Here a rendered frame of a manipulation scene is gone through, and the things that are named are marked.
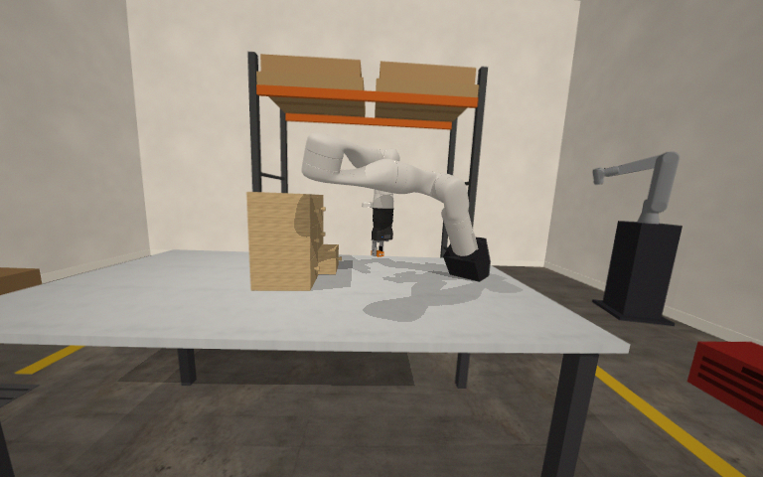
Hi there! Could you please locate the light wooden chest of drawers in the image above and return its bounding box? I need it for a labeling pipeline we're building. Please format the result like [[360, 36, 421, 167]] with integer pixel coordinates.
[[246, 192, 324, 291]]

